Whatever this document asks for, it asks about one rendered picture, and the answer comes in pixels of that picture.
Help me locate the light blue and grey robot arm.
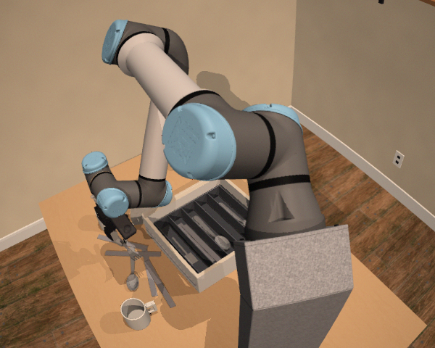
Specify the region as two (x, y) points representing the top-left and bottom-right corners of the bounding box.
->
(82, 20), (326, 241)

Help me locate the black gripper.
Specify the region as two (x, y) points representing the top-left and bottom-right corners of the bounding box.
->
(94, 202), (123, 247)

